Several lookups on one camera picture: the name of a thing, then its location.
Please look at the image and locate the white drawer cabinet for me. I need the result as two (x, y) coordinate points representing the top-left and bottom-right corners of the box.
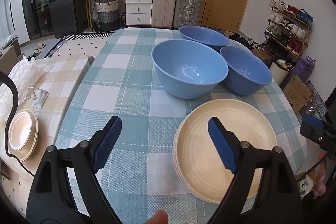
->
(125, 0), (153, 25)

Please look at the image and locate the woven laundry basket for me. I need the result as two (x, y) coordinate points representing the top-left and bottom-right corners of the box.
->
(96, 0), (120, 32)

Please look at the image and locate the cardboard box on floor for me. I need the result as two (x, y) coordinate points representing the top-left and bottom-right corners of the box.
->
(283, 75), (312, 113)

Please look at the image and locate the large blue bowl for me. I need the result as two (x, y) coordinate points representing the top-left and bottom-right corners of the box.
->
(151, 39), (229, 100)

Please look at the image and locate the shoe rack with shoes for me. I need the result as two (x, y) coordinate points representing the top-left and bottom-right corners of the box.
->
(262, 0), (313, 60)

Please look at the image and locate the person's left hand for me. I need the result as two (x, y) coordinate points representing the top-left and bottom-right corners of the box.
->
(144, 210), (169, 224)

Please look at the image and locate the dotted cream rug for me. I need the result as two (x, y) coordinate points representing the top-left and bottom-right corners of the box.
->
(45, 32), (114, 58)

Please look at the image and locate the beige plaid tablecloth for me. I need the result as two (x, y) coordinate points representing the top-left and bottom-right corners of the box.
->
(0, 53), (96, 175)

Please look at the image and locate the silver suitcase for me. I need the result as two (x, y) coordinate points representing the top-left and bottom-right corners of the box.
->
(173, 0), (202, 29)

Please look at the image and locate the white trash bin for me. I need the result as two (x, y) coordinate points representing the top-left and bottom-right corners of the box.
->
(270, 59), (289, 85)

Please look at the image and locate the person's right hand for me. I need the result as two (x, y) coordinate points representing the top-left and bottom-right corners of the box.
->
(313, 152), (327, 197)

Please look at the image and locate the purple bag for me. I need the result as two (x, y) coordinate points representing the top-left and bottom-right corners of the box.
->
(280, 56), (315, 89)

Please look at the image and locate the black cable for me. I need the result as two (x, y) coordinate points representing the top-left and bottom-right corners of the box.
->
(0, 70), (36, 177)

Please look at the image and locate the metal phone stand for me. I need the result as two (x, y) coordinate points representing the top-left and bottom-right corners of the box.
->
(27, 86), (49, 109)

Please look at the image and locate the blue bowl back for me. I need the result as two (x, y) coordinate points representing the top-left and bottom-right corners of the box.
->
(179, 26), (230, 52)

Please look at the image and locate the white suitcase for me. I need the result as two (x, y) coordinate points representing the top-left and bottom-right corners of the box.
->
(151, 0), (176, 29)

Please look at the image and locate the stack of cream bowls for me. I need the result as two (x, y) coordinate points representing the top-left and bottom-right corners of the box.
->
(8, 109), (38, 162)

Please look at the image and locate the white bubble wrap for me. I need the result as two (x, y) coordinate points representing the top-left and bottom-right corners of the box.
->
(0, 56), (51, 121)

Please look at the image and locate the cream plate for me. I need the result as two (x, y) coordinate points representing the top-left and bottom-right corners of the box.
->
(173, 99), (277, 204)

